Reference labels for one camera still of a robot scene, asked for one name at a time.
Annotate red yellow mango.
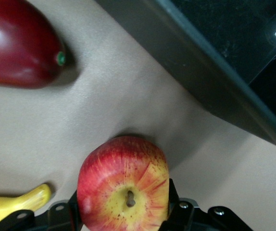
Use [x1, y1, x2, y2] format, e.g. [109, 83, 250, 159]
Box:
[0, 0, 68, 89]

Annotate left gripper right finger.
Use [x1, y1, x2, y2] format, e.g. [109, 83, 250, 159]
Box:
[161, 177, 201, 231]

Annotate red yellow streaked apple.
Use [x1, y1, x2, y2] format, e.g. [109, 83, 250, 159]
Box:
[76, 135, 171, 231]

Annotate black rectangular plastic box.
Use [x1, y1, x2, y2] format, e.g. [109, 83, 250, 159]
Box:
[94, 0, 276, 157]

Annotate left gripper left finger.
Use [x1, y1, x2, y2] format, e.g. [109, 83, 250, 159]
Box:
[47, 189, 84, 231]

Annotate yellow banana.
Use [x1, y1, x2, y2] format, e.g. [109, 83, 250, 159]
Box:
[0, 183, 52, 230]

